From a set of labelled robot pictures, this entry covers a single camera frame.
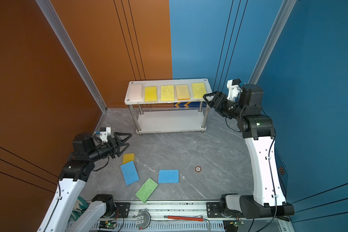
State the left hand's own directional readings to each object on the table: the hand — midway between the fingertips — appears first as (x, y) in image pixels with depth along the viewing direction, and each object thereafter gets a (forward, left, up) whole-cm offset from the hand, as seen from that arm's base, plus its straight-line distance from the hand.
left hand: (131, 138), depth 67 cm
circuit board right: (-30, -52, -28) cm, 66 cm away
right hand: (+9, -34, +17) cm, 39 cm away
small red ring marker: (-3, -35, -29) cm, 45 cm away
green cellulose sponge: (-15, -5, -28) cm, 33 cm away
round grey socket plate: (-30, -7, -21) cm, 37 cm away
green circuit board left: (-31, +12, -31) cm, 45 cm away
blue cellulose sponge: (-7, +5, -26) cm, 27 cm away
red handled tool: (-28, -33, -29) cm, 52 cm away
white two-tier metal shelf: (+53, -13, -30) cm, 63 cm away
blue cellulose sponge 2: (-8, -17, -28) cm, 33 cm away
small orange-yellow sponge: (+2, +9, -26) cm, 28 cm away
